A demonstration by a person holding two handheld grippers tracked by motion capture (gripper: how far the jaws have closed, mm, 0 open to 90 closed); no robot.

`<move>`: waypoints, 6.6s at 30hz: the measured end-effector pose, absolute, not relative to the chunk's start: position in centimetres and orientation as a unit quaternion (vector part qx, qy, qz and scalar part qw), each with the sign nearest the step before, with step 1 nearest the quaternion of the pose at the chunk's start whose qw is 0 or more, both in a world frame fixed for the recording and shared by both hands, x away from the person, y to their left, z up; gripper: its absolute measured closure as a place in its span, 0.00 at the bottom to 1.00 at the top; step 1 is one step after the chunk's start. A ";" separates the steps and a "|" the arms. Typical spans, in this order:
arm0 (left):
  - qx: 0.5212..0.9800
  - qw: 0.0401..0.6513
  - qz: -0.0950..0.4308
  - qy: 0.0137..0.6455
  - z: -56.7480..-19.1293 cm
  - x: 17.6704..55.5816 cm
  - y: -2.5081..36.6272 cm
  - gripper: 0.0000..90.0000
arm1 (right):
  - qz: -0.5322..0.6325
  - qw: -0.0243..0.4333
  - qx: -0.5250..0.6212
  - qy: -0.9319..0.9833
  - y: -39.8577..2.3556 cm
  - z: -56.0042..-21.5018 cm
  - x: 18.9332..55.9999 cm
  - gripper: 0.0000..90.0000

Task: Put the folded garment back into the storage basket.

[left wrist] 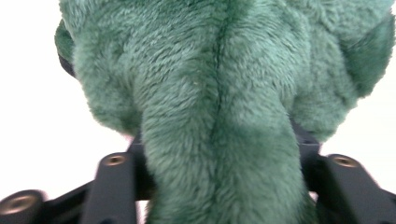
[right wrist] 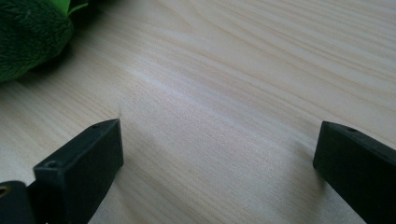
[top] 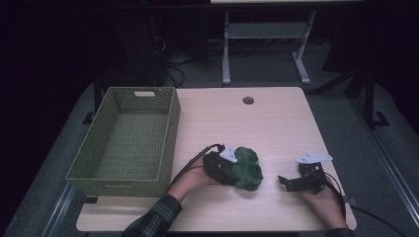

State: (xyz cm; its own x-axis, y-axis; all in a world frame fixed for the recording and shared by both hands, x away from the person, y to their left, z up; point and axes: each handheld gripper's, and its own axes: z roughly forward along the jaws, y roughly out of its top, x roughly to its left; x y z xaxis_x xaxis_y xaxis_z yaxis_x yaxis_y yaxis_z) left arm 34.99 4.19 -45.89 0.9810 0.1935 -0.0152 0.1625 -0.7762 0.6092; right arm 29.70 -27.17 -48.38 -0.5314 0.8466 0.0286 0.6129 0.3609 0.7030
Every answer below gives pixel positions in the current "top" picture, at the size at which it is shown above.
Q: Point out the grey metal table frame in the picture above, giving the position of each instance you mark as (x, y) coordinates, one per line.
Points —
(265, 31)

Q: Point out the person's left hand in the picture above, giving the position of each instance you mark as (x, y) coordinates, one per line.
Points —
(194, 179)

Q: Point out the black stand leg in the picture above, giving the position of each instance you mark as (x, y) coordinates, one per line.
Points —
(370, 98)
(95, 98)

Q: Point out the green fleece garment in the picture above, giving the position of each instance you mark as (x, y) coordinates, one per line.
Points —
(247, 171)

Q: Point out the grey tape strip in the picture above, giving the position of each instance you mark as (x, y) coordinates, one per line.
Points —
(351, 200)

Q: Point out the green woven basket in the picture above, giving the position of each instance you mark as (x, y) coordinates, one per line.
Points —
(125, 144)

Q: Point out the black computer tower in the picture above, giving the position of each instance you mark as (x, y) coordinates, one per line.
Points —
(131, 49)

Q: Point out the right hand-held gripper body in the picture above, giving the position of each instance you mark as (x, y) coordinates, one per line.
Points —
(309, 179)

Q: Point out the metal floor rail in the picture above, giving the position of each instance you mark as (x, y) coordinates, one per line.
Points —
(388, 161)
(59, 210)

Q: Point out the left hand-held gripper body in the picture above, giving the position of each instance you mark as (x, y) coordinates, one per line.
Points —
(214, 168)

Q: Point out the person's right hand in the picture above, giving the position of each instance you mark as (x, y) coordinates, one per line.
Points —
(324, 205)

